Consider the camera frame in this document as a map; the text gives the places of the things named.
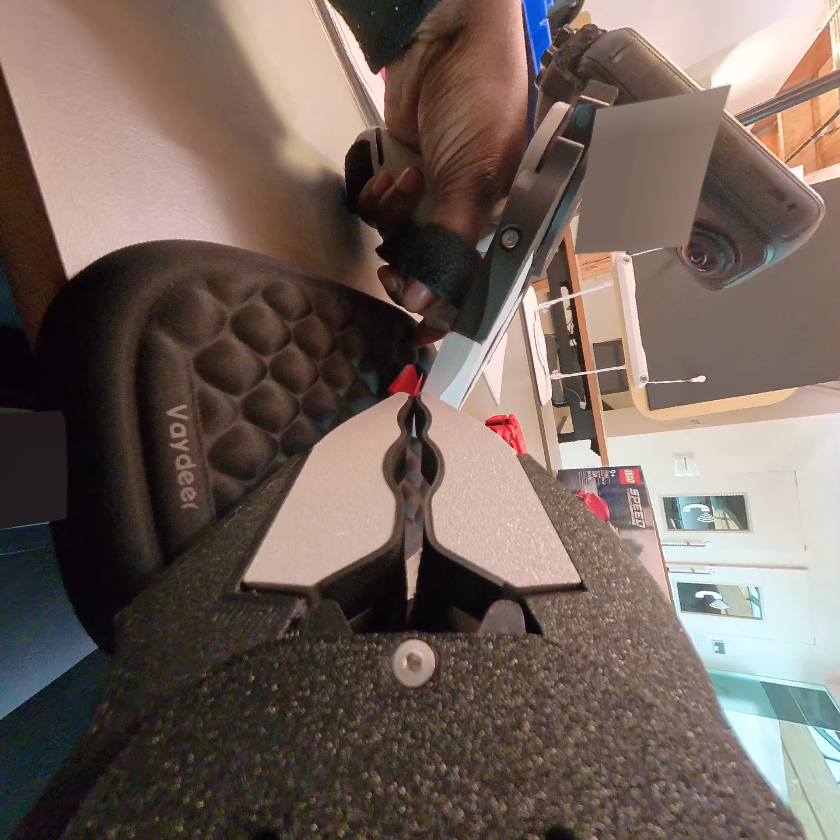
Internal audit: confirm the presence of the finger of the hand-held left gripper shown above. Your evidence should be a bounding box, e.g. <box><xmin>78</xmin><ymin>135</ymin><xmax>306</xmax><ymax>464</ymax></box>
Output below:
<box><xmin>425</xmin><ymin>327</ymin><xmax>508</xmax><ymax>409</ymax></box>

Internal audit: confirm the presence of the black lego set box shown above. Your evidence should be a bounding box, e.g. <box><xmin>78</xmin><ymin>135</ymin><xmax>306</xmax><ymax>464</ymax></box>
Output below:
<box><xmin>556</xmin><ymin>465</ymin><xmax>676</xmax><ymax>608</ymax></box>

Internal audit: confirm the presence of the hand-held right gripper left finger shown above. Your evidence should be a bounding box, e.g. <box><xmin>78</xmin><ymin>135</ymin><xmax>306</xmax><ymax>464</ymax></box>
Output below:
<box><xmin>239</xmin><ymin>392</ymin><xmax>422</xmax><ymax>619</ymax></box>

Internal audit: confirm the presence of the blue storage bin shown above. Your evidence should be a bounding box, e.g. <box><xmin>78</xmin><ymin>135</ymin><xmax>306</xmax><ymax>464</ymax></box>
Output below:
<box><xmin>521</xmin><ymin>0</ymin><xmax>567</xmax><ymax>73</ymax></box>

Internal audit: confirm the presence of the black padded wrist rest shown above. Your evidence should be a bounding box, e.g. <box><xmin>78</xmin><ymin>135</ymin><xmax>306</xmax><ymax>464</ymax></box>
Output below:
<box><xmin>36</xmin><ymin>239</ymin><xmax>439</xmax><ymax>652</ymax></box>

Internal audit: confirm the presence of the red lego car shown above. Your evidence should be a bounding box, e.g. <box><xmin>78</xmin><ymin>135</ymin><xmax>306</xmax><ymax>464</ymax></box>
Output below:
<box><xmin>486</xmin><ymin>413</ymin><xmax>530</xmax><ymax>455</ymax></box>

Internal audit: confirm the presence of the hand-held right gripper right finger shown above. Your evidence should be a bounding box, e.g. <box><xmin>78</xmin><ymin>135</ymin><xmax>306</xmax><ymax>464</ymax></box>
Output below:
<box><xmin>419</xmin><ymin>392</ymin><xmax>586</xmax><ymax>603</ymax></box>

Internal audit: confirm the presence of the white door with window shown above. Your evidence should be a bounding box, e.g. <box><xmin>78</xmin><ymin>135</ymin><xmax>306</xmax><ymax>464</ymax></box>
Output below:
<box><xmin>668</xmin><ymin>567</ymin><xmax>816</xmax><ymax>645</ymax></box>
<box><xmin>658</xmin><ymin>471</ymin><xmax>807</xmax><ymax>552</ymax></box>

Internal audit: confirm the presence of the person's left hand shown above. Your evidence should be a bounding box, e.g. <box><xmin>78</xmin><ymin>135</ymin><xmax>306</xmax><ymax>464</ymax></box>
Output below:
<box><xmin>357</xmin><ymin>0</ymin><xmax>534</xmax><ymax>347</ymax></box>

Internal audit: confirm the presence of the black board with wooden frame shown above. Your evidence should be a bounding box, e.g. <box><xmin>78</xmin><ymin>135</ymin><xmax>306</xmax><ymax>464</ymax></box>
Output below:
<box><xmin>617</xmin><ymin>249</ymin><xmax>840</xmax><ymax>429</ymax></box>

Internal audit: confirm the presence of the desk with black legs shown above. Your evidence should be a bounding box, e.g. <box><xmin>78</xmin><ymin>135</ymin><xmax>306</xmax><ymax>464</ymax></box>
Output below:
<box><xmin>521</xmin><ymin>233</ymin><xmax>613</xmax><ymax>463</ymax></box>

